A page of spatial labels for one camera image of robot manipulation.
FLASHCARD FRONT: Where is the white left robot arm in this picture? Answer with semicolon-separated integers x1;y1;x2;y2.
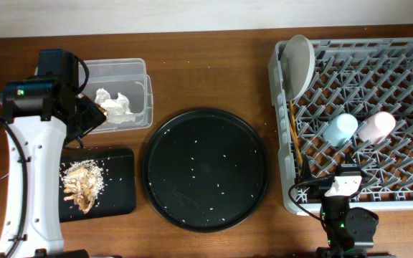
0;49;106;257

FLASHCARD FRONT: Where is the black rectangular tray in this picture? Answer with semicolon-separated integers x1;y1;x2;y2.
59;148;136;222

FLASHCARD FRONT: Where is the pink cup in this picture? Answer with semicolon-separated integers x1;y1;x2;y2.
358;111;397;144

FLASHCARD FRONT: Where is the white tissue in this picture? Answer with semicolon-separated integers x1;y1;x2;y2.
95;88;136;124

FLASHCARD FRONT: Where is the round black serving tray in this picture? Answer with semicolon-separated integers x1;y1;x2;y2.
141;109;270;233

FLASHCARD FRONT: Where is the clear plastic waste bin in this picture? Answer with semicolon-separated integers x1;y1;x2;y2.
82;58;153;134

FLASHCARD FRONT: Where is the gold snack wrapper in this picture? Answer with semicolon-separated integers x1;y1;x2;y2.
77;93;108;116

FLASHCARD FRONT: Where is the blue cup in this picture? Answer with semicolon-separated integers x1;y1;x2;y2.
322;113;359;147

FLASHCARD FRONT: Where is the grey plate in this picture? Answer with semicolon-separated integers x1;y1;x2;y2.
280;34;315;101

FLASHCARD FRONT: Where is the wooden chopstick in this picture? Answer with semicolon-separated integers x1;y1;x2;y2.
289;107;304;168
289;100;298;144

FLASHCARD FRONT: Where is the grey dishwasher rack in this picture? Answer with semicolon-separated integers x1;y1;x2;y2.
267;38;413;216

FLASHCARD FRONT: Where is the peanut shells and rice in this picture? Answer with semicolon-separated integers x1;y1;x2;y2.
60;160;105;214

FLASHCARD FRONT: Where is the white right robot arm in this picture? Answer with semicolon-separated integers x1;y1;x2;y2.
308;161;379;258

